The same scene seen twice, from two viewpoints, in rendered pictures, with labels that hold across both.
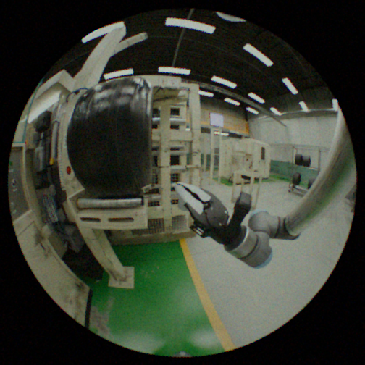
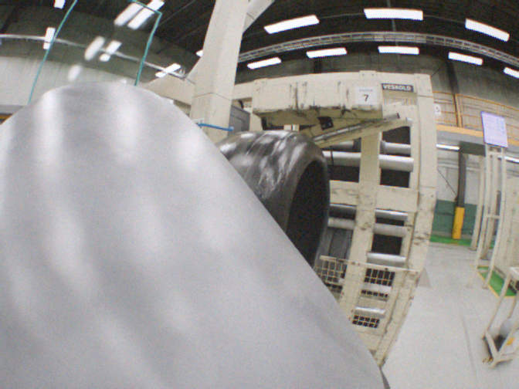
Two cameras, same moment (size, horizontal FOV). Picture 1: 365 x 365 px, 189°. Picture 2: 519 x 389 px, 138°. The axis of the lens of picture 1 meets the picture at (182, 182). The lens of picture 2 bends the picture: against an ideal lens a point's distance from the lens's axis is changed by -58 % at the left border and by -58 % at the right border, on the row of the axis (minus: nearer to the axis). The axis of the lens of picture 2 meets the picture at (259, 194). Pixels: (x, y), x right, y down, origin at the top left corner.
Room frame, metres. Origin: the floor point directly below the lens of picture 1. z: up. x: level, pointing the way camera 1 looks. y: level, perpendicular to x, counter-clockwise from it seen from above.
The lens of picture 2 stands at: (-0.08, -0.25, 1.31)
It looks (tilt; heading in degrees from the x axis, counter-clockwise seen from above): 3 degrees down; 47
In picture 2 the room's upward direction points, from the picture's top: 5 degrees clockwise
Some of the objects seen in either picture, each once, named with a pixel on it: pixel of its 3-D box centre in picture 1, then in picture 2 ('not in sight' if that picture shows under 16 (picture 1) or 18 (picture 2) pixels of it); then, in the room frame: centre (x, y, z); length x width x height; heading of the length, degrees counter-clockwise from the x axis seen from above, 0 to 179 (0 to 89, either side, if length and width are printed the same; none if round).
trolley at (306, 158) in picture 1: (305, 171); not in sight; (2.11, -4.83, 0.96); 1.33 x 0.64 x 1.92; 11
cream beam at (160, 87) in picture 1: (143, 89); (320, 104); (0.79, 0.33, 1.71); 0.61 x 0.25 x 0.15; 106
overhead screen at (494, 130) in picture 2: (216, 119); (494, 130); (3.96, -1.32, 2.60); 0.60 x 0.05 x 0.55; 103
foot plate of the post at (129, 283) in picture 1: (120, 276); not in sight; (0.39, 0.61, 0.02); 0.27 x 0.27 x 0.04; 16
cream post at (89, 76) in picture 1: (74, 135); (201, 191); (0.38, 0.61, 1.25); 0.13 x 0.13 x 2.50; 16
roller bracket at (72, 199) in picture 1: (90, 193); not in sight; (0.43, 0.54, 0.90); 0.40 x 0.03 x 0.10; 16
